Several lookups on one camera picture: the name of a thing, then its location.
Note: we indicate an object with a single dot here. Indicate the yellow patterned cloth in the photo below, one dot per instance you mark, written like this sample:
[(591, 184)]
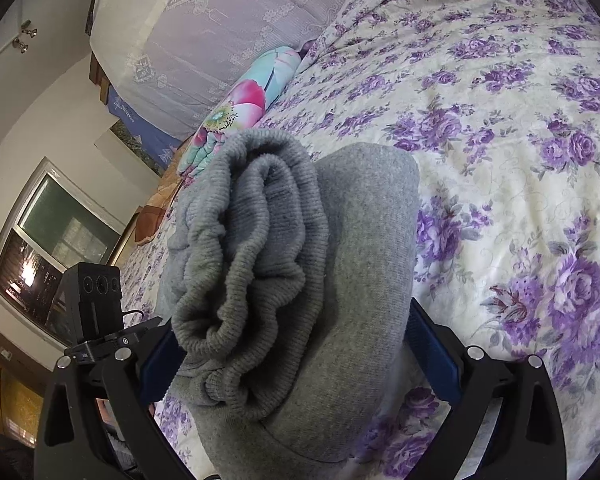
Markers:
[(17, 400)]

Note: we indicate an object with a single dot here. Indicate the blue patterned cloth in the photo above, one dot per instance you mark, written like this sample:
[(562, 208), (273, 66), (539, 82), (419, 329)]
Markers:
[(140, 135)]

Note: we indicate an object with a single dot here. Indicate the metal wall hook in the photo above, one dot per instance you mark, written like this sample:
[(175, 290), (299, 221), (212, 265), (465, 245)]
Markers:
[(21, 46), (27, 27)]

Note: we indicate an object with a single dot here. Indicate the turquoise pink floral folded quilt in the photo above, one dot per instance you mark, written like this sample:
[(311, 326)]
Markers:
[(245, 95)]

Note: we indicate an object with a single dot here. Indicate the wooden headboard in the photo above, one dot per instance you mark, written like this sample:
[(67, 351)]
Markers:
[(98, 72)]

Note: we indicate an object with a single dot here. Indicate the white lace cloth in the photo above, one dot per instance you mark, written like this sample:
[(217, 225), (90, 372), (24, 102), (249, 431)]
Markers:
[(205, 25)]

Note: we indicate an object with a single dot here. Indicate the white framed window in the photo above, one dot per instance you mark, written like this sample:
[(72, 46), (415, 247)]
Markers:
[(65, 220)]

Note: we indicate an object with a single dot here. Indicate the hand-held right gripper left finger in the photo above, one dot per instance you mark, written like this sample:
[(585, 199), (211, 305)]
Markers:
[(160, 365)]

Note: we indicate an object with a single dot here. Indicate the grey sweatshirt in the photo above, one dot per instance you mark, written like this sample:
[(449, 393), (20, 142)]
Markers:
[(360, 260)]

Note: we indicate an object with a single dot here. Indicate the purple floral bedsheet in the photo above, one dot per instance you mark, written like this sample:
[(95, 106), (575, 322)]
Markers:
[(505, 135)]

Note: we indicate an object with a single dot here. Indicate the white wall socket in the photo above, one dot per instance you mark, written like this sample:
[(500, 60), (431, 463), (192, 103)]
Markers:
[(6, 353)]

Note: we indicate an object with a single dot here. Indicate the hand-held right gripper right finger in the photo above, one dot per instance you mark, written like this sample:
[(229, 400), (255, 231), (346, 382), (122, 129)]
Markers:
[(430, 355)]

